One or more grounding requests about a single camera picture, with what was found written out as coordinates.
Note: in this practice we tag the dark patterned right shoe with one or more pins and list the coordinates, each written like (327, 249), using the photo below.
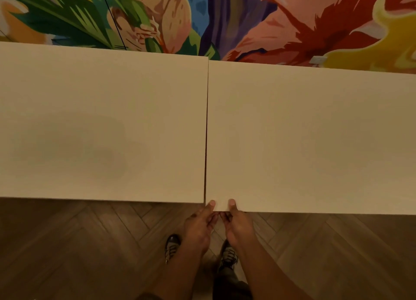
(229, 257)

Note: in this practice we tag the person's left forearm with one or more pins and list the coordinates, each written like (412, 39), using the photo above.
(178, 277)

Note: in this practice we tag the person's right hand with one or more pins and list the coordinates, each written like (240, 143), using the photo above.
(239, 228)

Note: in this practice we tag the small white wall fitting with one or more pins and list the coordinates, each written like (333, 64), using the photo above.
(318, 60)

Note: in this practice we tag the dark patterned left shoe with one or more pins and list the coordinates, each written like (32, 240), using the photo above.
(171, 247)

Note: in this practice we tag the person's left hand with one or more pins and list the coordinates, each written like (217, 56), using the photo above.
(198, 228)

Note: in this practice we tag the person's right forearm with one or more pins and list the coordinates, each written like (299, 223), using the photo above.
(266, 273)

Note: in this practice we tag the dark patterned shoe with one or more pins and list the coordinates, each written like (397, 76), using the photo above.
(171, 247)
(229, 257)

